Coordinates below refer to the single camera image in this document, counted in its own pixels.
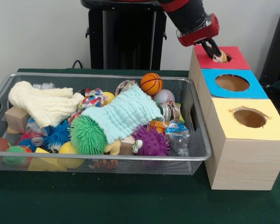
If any dark green table cloth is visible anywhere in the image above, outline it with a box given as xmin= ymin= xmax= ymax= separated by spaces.
xmin=0 ymin=68 xmax=280 ymax=224

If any green stringy puffer ball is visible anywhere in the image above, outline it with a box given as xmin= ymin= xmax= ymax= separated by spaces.
xmin=69 ymin=115 xmax=109 ymax=155

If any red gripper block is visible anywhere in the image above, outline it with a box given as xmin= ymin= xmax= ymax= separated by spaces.
xmin=176 ymin=13 xmax=224 ymax=63

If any white toy baseball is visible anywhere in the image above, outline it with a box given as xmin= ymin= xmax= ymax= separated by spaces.
xmin=153 ymin=89 xmax=175 ymax=105

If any light blue waffle cloth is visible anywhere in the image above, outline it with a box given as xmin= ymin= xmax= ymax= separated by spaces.
xmin=80 ymin=84 xmax=165 ymax=144

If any shallow mesh bin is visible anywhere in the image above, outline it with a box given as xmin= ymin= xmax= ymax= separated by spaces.
xmin=0 ymin=72 xmax=212 ymax=175

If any black cable loop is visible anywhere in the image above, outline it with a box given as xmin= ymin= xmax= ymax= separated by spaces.
xmin=71 ymin=60 xmax=85 ymax=70

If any orange toy basketball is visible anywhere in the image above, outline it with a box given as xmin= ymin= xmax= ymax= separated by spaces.
xmin=140 ymin=72 xmax=163 ymax=96

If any wooden box with three holes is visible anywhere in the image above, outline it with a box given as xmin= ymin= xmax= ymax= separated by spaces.
xmin=188 ymin=44 xmax=280 ymax=191

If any yellow ball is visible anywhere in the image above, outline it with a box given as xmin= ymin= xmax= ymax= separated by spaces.
xmin=59 ymin=141 xmax=84 ymax=169

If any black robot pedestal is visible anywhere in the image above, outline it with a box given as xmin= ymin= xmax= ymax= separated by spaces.
xmin=80 ymin=0 xmax=168 ymax=70

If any purple spiky ball toy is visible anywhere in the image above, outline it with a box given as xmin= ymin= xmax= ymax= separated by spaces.
xmin=131 ymin=125 xmax=171 ymax=156

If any black stand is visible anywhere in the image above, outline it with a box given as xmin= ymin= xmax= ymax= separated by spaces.
xmin=259 ymin=4 xmax=280 ymax=94

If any blue stringy puffer ball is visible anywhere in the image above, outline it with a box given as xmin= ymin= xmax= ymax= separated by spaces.
xmin=43 ymin=120 xmax=72 ymax=151

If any cream waffle cloth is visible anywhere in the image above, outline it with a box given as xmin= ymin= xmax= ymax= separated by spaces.
xmin=8 ymin=81 xmax=84 ymax=128

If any multicolour rope toy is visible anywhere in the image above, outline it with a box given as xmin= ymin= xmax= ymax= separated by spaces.
xmin=77 ymin=88 xmax=105 ymax=110

